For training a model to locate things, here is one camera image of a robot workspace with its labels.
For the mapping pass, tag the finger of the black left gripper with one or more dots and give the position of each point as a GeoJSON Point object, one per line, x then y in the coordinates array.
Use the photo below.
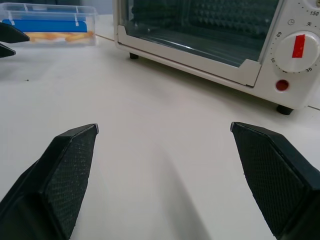
{"type": "Point", "coordinates": [5, 51]}
{"type": "Point", "coordinates": [11, 33]}

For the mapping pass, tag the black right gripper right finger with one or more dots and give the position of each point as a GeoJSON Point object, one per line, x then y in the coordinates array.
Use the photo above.
{"type": "Point", "coordinates": [280, 180]}

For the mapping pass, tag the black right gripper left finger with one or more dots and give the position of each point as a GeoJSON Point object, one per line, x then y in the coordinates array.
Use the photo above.
{"type": "Point", "coordinates": [50, 190]}

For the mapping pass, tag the clear plastic container blue lid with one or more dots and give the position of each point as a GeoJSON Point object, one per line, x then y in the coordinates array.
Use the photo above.
{"type": "Point", "coordinates": [50, 12]}

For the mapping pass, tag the black oven foot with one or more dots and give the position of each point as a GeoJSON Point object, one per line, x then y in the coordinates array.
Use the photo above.
{"type": "Point", "coordinates": [283, 109]}
{"type": "Point", "coordinates": [133, 55]}

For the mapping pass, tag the red indicator light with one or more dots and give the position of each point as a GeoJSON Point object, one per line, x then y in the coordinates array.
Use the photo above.
{"type": "Point", "coordinates": [282, 85]}

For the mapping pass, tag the white toaster oven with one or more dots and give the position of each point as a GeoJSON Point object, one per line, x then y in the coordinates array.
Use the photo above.
{"type": "Point", "coordinates": [267, 82]}

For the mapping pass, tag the glass oven door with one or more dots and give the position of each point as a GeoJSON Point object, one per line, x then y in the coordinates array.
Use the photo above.
{"type": "Point", "coordinates": [195, 32]}

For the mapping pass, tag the blue container insert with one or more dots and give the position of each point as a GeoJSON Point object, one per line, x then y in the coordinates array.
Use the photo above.
{"type": "Point", "coordinates": [45, 25]}

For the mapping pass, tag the white timer knob red tape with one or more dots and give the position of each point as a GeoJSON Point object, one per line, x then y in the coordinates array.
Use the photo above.
{"type": "Point", "coordinates": [298, 52]}

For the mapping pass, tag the white temperature knob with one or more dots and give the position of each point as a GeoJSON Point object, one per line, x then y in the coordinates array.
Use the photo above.
{"type": "Point", "coordinates": [314, 3]}

